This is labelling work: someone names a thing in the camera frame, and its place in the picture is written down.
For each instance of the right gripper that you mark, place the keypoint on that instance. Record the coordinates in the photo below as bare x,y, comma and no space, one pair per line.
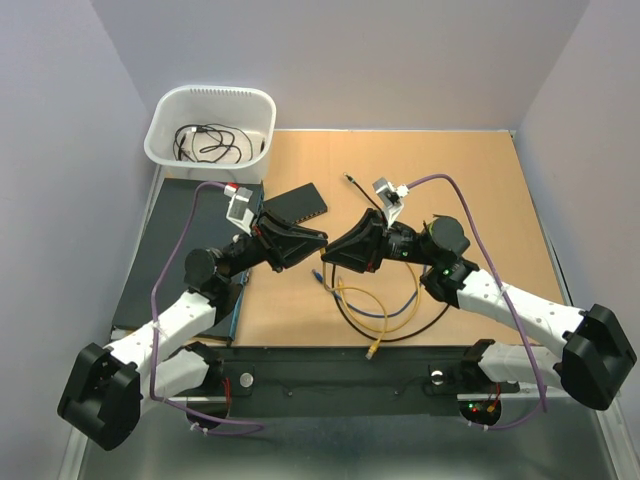
359,251

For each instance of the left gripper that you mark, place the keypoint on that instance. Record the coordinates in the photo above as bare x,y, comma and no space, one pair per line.
292,243

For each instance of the small black network switch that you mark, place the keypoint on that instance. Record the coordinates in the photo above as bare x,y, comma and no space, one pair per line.
298,205

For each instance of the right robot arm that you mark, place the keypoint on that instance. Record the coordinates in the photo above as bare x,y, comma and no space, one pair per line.
583,352

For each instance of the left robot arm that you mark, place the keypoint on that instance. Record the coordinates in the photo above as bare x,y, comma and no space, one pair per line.
160,325

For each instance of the white plastic bin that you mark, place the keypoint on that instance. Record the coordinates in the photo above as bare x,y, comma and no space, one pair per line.
213,133

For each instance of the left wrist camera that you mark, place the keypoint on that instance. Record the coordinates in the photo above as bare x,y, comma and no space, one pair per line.
238,211

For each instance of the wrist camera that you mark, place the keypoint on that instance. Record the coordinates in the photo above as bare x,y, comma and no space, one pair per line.
238,211
391,197

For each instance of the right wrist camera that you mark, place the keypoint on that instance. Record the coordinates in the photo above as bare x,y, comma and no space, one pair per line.
391,197

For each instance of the large black rack switch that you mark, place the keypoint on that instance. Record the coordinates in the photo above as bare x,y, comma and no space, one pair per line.
177,226

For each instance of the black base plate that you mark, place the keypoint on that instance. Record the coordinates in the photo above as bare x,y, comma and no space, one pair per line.
281,382

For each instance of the aluminium rail frame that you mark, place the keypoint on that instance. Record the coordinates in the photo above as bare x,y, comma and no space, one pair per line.
502,437

